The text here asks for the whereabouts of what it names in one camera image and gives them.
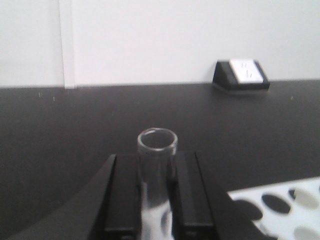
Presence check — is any white wall cable conduit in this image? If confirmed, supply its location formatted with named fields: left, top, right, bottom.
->
left=57, top=0, right=77, bottom=90

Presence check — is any clear glass test tube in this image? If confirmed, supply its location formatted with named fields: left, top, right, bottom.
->
left=137, top=127, right=178, bottom=240

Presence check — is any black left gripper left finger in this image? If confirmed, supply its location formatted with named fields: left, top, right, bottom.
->
left=87, top=154, right=140, bottom=240

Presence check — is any black and white power socket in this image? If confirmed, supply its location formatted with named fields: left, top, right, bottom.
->
left=212, top=58, right=270, bottom=93

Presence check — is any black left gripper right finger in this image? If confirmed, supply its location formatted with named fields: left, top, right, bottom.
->
left=173, top=151, right=230, bottom=240

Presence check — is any white test tube rack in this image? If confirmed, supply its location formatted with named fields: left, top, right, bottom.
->
left=228, top=177, right=320, bottom=240

